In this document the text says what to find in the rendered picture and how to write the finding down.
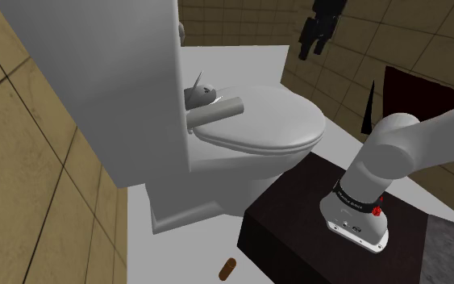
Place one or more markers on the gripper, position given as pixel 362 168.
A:
pixel 329 12

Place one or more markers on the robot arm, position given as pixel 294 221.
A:
pixel 391 157

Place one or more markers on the grey cardboard tube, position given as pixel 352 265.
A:
pixel 218 111

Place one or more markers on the grey round bowl with stick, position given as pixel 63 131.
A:
pixel 197 96

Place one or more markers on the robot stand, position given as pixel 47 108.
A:
pixel 289 220

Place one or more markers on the white toilet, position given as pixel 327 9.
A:
pixel 124 78

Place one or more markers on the brown cardboard tube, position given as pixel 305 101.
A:
pixel 227 270

